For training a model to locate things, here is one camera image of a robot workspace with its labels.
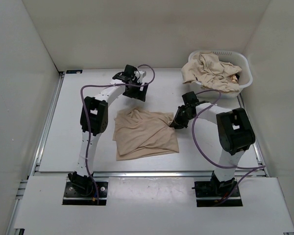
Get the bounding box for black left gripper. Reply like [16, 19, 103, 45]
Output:
[122, 80, 148, 102]

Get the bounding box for beige trousers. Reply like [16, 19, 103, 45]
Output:
[113, 107, 179, 161]

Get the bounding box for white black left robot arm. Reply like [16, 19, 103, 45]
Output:
[68, 65, 149, 201]

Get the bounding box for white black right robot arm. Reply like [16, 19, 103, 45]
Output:
[170, 92, 255, 196]

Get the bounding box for beige clothes pile in basket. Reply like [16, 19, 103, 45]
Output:
[181, 51, 242, 93]

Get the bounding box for black corner label sticker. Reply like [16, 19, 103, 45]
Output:
[66, 70, 83, 74]

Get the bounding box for white laundry basket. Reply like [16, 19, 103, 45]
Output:
[181, 50, 253, 98]

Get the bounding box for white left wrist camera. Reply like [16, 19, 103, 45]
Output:
[135, 70, 147, 83]

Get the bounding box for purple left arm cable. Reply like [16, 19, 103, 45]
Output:
[80, 64, 155, 204]

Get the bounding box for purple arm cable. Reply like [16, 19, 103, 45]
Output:
[192, 89, 267, 204]
[80, 64, 155, 204]

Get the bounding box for aluminium right side rail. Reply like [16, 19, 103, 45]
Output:
[237, 93, 265, 165]

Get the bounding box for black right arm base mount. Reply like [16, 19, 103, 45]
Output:
[192, 181, 243, 207]

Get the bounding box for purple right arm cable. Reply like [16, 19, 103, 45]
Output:
[192, 89, 267, 204]

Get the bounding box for aluminium table edge rail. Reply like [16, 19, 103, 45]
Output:
[31, 171, 214, 179]

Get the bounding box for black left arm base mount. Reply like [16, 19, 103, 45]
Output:
[62, 180, 108, 206]

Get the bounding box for aluminium left side rail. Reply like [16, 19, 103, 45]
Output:
[5, 71, 66, 235]

